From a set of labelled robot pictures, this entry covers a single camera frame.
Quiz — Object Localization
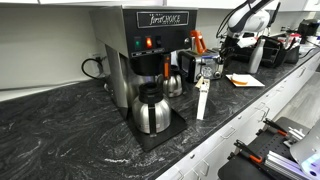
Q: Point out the black power cable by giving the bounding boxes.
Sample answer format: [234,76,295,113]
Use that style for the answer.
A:
[81,55,108,81]

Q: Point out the white drawer cabinet front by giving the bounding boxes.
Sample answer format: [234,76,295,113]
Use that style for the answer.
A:
[155,51,320,180]

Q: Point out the black wire dish rack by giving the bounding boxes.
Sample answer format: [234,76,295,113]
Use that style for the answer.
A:
[229,36,300,68]

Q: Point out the white insulated bottle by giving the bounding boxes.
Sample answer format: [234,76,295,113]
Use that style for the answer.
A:
[248,39,265,74]

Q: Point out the black perforated cart plate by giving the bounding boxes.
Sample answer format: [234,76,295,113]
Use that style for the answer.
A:
[218,117,307,180]

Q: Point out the white square plate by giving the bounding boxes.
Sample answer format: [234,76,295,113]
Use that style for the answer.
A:
[227,74,264,87]

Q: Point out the black appliance far right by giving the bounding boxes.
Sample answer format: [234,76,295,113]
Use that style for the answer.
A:
[297,19,320,44]

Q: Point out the aluminium extrusion rails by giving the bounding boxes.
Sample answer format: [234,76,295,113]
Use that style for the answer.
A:
[264,128,320,180]

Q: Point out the slice of bread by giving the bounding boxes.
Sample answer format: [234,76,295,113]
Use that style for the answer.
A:
[231,74,248,85]

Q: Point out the steel carafe behind brewer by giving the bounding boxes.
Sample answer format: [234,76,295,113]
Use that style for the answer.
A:
[163,65,183,97]

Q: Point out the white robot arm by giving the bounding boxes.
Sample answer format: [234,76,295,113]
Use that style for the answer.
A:
[216,0,274,45]

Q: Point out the steel carafe under brewer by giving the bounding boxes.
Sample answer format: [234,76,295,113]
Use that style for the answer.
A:
[132,82,171,137]

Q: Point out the orange handled pitcher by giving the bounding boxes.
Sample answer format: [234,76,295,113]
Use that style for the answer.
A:
[190,30,207,54]

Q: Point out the black clamp with orange grip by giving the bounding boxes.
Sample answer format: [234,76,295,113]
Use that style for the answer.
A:
[227,139,269,167]

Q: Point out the silver two-slot toaster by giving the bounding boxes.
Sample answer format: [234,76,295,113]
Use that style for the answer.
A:
[178,50,224,83]

